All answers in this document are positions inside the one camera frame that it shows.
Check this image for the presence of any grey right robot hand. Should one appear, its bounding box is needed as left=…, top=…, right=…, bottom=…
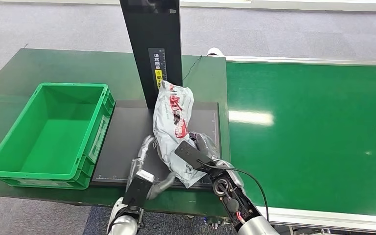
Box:
left=189, top=131, right=222, bottom=160

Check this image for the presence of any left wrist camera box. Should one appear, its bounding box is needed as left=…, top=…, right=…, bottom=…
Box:
left=122, top=169, right=155, bottom=208

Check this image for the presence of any white plastic mailer package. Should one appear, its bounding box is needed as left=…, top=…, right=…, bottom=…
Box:
left=152, top=80, right=221, bottom=189

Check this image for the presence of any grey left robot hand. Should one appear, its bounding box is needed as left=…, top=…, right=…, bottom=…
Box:
left=126, top=134, right=178, bottom=200

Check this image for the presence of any thin black table cable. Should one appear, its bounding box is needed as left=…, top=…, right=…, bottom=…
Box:
left=181, top=55, right=203, bottom=82

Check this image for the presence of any dark blue floor mat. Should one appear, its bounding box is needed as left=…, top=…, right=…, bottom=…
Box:
left=83, top=206, right=240, bottom=235

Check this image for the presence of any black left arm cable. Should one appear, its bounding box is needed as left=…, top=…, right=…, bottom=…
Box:
left=108, top=203, right=129, bottom=232

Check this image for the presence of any green plastic crate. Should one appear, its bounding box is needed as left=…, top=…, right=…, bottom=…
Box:
left=0, top=82, right=116, bottom=190

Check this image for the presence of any white conveyor roller end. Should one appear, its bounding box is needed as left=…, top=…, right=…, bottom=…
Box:
left=206, top=47, right=226, bottom=58

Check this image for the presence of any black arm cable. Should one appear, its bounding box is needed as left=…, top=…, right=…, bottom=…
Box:
left=108, top=203, right=129, bottom=232
left=197, top=159, right=270, bottom=222

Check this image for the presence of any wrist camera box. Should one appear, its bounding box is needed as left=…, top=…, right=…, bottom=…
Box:
left=174, top=140, right=216, bottom=172
left=122, top=169, right=155, bottom=208

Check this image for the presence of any black scanner column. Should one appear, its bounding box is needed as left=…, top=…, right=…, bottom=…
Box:
left=119, top=0, right=184, bottom=109

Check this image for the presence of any green conveyor belt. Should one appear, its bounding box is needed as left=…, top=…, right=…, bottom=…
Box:
left=226, top=61, right=376, bottom=217

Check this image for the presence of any silver conveyor frame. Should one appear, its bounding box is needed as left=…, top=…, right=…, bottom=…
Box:
left=225, top=55, right=376, bottom=235

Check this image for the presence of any black scanner base platform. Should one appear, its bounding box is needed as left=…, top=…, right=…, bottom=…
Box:
left=90, top=99, right=223, bottom=190

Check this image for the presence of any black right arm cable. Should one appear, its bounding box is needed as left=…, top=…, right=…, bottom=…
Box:
left=197, top=159, right=270, bottom=222

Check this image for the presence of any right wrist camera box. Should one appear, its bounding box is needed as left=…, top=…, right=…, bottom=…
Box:
left=174, top=140, right=216, bottom=172

